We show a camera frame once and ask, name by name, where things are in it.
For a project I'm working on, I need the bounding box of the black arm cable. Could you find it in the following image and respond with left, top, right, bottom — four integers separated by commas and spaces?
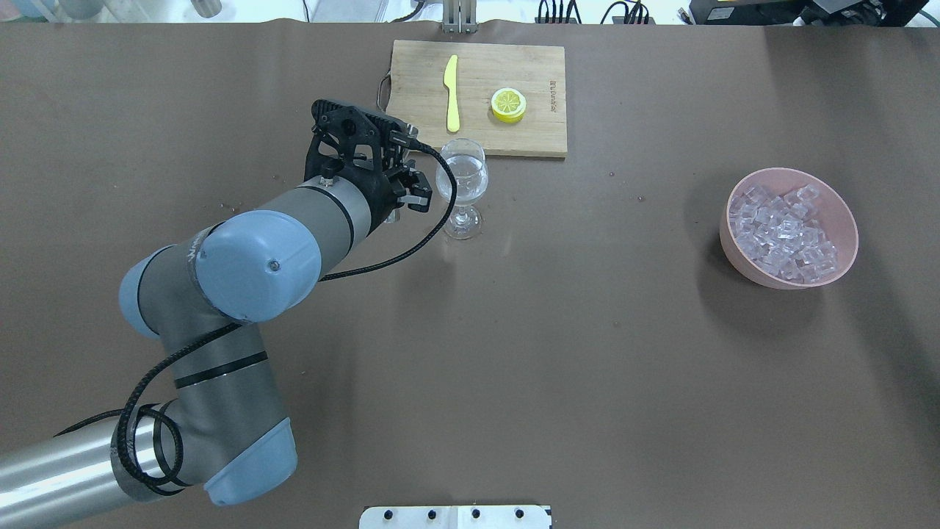
55, 140, 458, 497

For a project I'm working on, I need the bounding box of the yellow plastic knife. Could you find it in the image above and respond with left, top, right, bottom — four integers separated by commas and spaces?
443, 54, 460, 133

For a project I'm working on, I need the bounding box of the yellow lemon slice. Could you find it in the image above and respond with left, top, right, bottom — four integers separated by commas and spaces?
490, 87, 527, 124

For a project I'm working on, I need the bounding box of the pink bowl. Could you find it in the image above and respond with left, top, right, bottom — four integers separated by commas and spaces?
719, 168, 859, 290

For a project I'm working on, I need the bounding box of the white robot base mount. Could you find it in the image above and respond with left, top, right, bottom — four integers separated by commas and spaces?
358, 503, 554, 528

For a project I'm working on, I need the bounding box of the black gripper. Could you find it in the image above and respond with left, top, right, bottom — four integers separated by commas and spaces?
303, 135, 433, 232

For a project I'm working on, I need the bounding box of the aluminium frame post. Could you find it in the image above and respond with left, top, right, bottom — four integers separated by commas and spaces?
442, 0, 479, 34

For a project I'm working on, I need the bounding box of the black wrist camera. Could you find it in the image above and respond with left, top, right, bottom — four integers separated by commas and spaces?
305, 99, 419, 170

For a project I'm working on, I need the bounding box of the clear wine glass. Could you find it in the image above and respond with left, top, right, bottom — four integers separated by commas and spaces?
441, 138, 489, 240

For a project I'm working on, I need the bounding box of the pile of clear ice cubes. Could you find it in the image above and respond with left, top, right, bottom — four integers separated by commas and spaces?
729, 184, 837, 284

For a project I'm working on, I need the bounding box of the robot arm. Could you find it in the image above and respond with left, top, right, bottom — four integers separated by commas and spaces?
2, 134, 452, 528

